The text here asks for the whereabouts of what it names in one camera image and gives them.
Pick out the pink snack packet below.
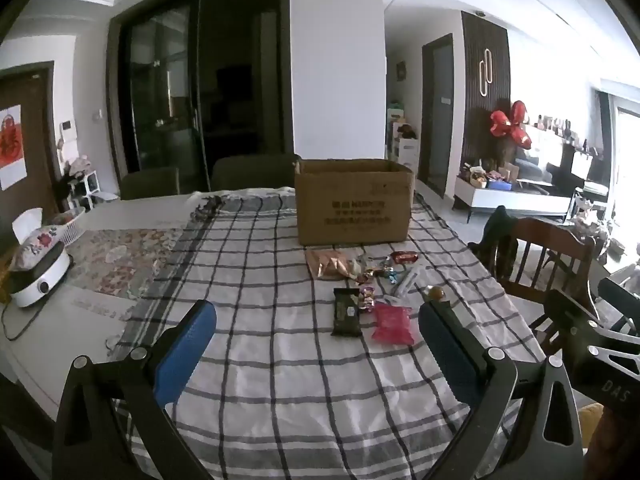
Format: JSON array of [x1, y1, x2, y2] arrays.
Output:
[[371, 302, 416, 346]]

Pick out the red bow balloon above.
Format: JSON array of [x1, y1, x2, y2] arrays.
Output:
[[489, 101, 534, 149]]

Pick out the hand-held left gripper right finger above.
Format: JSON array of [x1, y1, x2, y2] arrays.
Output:
[[417, 300, 586, 480]]

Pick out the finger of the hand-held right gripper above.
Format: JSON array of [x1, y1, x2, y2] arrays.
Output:
[[597, 277, 640, 335], [542, 289, 608, 347]]

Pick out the row of shelf ornaments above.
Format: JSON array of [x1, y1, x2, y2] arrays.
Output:
[[530, 111, 603, 157]]

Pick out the television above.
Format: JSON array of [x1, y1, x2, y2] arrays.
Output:
[[515, 135, 603, 197]]

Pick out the floral cloth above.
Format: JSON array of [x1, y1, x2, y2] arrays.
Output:
[[11, 226, 67, 270]]

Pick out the small dark green chair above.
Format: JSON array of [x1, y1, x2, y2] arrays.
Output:
[[120, 166, 181, 201]]

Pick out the dark green snack packet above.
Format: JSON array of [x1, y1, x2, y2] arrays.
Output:
[[331, 287, 364, 337]]

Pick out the floral table mat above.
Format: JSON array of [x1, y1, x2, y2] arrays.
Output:
[[60, 227, 187, 302]]

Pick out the brown entrance door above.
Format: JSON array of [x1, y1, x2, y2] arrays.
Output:
[[0, 61, 62, 261]]

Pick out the dark glass sliding door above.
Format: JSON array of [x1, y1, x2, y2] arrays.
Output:
[[110, 0, 297, 194]]

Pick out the white electric cooker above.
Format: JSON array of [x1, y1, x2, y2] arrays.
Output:
[[7, 245, 74, 309]]

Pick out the dark green garment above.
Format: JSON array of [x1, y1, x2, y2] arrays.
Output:
[[469, 205, 522, 282]]

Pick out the white stick packet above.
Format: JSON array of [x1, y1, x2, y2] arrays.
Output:
[[392, 266, 424, 297]]

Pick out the pile of wrapped candies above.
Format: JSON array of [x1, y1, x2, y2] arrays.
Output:
[[356, 255, 402, 314]]

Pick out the brown cardboard box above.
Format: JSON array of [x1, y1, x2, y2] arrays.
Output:
[[294, 158, 416, 247]]

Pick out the white shoe rack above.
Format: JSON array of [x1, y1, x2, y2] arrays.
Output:
[[66, 170, 102, 212]]

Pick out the plaid tablecloth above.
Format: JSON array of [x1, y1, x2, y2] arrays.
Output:
[[112, 187, 546, 480]]

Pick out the dark slatted wall panel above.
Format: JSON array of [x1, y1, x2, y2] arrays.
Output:
[[461, 11, 511, 182]]

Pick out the black power cord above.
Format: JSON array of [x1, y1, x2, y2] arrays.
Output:
[[0, 300, 32, 342]]

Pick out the gold wall ornament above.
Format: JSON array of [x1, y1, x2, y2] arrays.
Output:
[[478, 48, 496, 97]]

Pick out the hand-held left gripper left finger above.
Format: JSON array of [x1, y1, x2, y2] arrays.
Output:
[[52, 300, 218, 480]]

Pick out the brown wooden chair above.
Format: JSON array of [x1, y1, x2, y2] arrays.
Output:
[[494, 217, 599, 357]]

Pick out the red wall poster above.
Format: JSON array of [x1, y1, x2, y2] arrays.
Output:
[[0, 105, 27, 191]]

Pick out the dark hallway door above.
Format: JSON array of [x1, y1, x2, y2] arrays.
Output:
[[421, 34, 455, 197]]

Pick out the stack of hallway boxes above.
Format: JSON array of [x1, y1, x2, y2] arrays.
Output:
[[385, 102, 421, 172]]

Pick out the white low cabinet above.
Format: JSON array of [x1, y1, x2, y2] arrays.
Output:
[[454, 175, 574, 224]]

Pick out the gold snack bag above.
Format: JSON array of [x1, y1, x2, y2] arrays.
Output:
[[304, 247, 364, 282]]

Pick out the cluster of cabinet items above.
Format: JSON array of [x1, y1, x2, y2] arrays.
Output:
[[460, 159, 521, 190]]

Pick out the wide dark green chair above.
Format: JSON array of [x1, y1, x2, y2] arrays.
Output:
[[211, 154, 301, 192]]

